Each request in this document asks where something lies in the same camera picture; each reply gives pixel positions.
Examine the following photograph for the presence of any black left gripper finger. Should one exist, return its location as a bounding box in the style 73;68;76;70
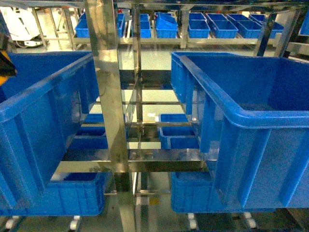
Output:
0;51;18;79

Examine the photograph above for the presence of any large blue bin left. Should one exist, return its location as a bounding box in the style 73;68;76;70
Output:
0;51;99;209

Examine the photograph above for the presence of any large blue bin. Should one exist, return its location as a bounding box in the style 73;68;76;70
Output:
171;52;309;210
0;51;99;209

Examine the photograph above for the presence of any lower blue bin left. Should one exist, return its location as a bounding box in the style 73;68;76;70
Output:
0;172;112;217

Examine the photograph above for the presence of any small blue bin centre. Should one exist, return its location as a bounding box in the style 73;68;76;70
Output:
158;114;199;149

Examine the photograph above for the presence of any lower blue bin right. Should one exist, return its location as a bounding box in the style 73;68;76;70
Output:
170;172;275;213

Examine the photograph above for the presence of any large blue bin right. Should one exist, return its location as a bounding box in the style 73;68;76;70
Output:
171;52;309;210

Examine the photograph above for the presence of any stainless steel rack post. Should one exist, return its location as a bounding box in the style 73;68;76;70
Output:
84;0;136;232

